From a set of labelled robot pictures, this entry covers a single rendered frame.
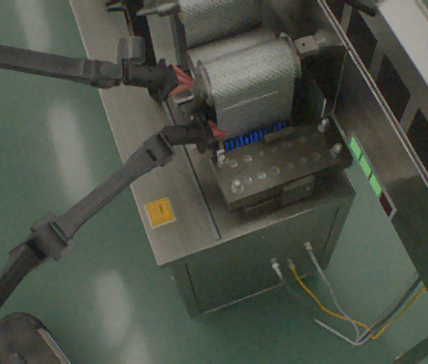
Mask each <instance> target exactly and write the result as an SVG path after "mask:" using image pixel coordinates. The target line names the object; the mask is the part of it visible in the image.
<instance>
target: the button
mask: <svg viewBox="0 0 428 364"><path fill-rule="evenodd" d="M146 210H147V213H148V214H149V216H150V219H151V221H152V225H153V226H156V225H159V224H161V223H164V222H168V221H170V220H173V219H174V217H173V214H172V212H171V210H170V207H169V201H168V198H161V199H159V200H156V201H154V202H152V203H149V204H147V205H146Z"/></svg>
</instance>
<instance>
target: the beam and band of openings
mask: <svg viewBox="0 0 428 364"><path fill-rule="evenodd" d="M320 1H322V3H323V5H324V7H325V9H326V11H327V12H328V14H329V15H330V17H331V19H332V21H333V23H334V24H335V25H336V26H337V27H338V29H339V31H340V33H341V35H342V36H343V37H344V39H345V40H346V42H347V45H348V47H349V49H350V50H351V51H352V53H353V56H354V57H355V58H356V60H357V62H358V63H359V64H360V66H361V68H362V69H363V70H364V72H365V74H366V75H367V78H368V80H369V82H371V84H372V86H373V88H374V90H375V92H376V93H377V95H378V96H379V97H380V99H381V102H382V103H383V105H384V107H385V109H386V110H387V113H388V114H389V116H390V117H391V118H392V119H393V122H394V123H395V125H396V126H397V128H398V130H399V132H400V134H401V136H402V137H403V139H404V142H405V143H406V144H407V146H408V148H409V149H410V152H411V153H412V155H413V156H414V157H415V159H416V161H417V163H418V164H419V166H420V168H421V170H422V172H423V174H424V175H425V176H426V179H427V181H428V21H427V20H426V18H425V16H424V15H423V14H422V12H420V10H419V7H418V6H417V5H416V4H415V2H414V0H357V1H359V2H360V3H362V4H364V5H365V6H367V7H370V8H371V9H373V10H374V13H375V14H374V17H373V18H372V17H371V16H369V15H367V14H365V13H364V12H362V11H359V10H357V9H355V8H354V7H352V6H350V5H348V4H345V3H343V2H341V1H340V0H320Z"/></svg>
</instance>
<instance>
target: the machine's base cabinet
mask: <svg viewBox="0 0 428 364"><path fill-rule="evenodd" d="M354 198H355V197H353V198H350V199H349V200H347V201H344V202H342V203H340V204H335V205H332V206H331V207H328V208H325V209H322V210H319V211H318V212H313V213H311V214H308V215H306V216H304V217H301V218H298V219H297V220H292V221H291V222H288V223H285V224H283V225H281V226H278V227H274V228H269V229H267V230H264V231H262V232H261V233H258V234H256V235H254V236H251V237H246V238H244V239H241V240H238V241H237V242H235V243H232V244H230V245H225V246H222V247H219V248H216V249H214V250H212V251H209V252H205V253H203V254H200V255H198V256H195V257H193V258H191V259H188V260H184V261H182V262H179V263H177V264H173V265H170V266H169V271H170V273H171V277H172V279H173V280H174V281H175V283H176V286H177V287H178V293H179V294H180V297H181V299H182V301H183V303H184V306H185V307H186V311H187V314H188V316H189V319H190V320H193V319H197V318H200V317H201V316H204V315H207V314H211V313H214V312H215V311H218V310H221V309H223V308H224V307H229V306H231V305H234V304H236V303H238V302H241V301H243V300H249V299H252V298H253V297H255V296H258V295H260V294H262V293H265V292H269V291H272V290H274V289H276V288H279V287H280V286H282V285H283V284H282V283H281V280H280V278H279V277H278V275H277V273H276V272H275V270H274V269H273V268H272V264H279V265H280V268H279V269H280V271H281V274H282V276H283V278H285V280H286V282H287V283H288V284H289V283H292V282H295V281H297V278H296V277H295V276H294V272H293V270H292V269H290V268H289V264H294V266H295V268H294V270H295V273H296V275H297V276H298V277H299V279H302V278H305V277H307V276H311V275H313V274H315V273H318V272H319V271H318V269H317V268H316V267H315V263H314V261H313V260H312V257H311V255H310V251H309V252H308V251H307V249H306V247H307V246H311V247H312V254H313V255H314V257H315V259H316V261H317V263H318V265H319V267H320V268H321V269H322V270H325V269H327V268H328V266H329V261H330V258H331V256H332V254H333V252H334V249H335V248H336V244H337V241H338V239H339V237H340V234H341V232H342V230H343V225H344V224H345V222H346V219H347V218H348V214H349V210H350V207H351V205H352V203H353V200H354ZM322 270H321V271H322Z"/></svg>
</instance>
